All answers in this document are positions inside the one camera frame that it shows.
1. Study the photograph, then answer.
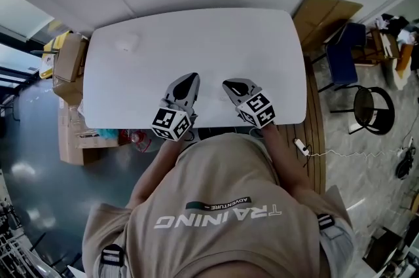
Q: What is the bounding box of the person's left forearm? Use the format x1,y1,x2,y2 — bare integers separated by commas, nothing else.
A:
126,137,184,211

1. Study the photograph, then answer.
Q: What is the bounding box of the wooden shelf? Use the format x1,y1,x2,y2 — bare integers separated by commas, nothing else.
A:
353,26,402,67

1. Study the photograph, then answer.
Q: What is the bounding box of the white bag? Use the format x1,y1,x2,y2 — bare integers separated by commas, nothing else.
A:
388,54,413,91

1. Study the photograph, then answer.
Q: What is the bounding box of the blue chair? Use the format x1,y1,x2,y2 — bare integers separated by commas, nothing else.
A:
310,22,367,94

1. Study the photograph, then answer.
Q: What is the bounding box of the person's beige shirt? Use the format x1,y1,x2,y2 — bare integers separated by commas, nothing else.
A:
81,133,354,278

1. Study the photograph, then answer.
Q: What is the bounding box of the white power strip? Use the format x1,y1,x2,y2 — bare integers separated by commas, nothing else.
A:
293,138,311,157

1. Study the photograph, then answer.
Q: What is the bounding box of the white power cable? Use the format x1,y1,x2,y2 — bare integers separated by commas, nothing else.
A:
307,147,407,160

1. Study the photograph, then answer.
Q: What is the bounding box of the person's right forearm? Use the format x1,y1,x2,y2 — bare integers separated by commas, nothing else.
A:
261,124,317,205

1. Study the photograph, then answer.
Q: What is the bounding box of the long flat cardboard box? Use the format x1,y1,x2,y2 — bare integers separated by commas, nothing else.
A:
58,96,99,166

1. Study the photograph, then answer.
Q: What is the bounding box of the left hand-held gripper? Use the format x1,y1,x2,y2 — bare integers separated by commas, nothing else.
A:
151,72,201,142

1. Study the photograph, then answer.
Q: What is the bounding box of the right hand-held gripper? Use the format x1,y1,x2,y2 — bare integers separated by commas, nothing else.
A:
222,78,276,130

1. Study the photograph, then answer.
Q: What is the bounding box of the teal fluffy duster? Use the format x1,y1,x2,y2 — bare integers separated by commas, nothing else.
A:
96,128,118,139

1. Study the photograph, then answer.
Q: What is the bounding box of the black round chair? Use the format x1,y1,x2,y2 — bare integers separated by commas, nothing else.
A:
329,85,396,136

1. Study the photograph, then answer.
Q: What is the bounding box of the black garment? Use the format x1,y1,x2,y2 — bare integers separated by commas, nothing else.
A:
381,13,410,37

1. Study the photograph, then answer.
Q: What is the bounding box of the white metal rack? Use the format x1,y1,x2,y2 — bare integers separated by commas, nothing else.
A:
0,198,43,278

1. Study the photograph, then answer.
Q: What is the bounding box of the wooden slatted board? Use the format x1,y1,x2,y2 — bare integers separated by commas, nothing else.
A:
276,56,328,196

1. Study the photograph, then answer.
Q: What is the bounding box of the grey backpack strap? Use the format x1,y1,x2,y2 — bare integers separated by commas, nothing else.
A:
98,243,127,278
316,213,357,278

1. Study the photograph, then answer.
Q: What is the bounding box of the flat cardboard piece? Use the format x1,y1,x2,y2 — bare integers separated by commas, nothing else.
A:
54,33,88,81

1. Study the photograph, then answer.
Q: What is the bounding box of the black bag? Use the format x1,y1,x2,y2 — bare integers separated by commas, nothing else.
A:
409,43,419,73

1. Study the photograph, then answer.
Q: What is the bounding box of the large leaning cardboard sheet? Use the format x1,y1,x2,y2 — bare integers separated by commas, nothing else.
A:
292,0,364,54

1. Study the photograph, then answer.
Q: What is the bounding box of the brown cardboard box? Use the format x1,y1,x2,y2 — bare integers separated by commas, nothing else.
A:
52,73,84,104

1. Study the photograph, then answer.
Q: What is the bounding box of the yellow plastic bin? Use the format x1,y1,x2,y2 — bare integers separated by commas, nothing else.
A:
39,30,71,80

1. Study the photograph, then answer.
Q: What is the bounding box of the black cable bundle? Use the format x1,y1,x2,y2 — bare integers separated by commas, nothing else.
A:
395,145,416,180

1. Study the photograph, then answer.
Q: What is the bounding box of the black window frame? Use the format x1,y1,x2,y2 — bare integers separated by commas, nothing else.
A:
0,24,43,97

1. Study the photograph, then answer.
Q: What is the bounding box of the cardboard box with white labels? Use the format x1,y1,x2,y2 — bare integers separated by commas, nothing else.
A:
75,128,120,150

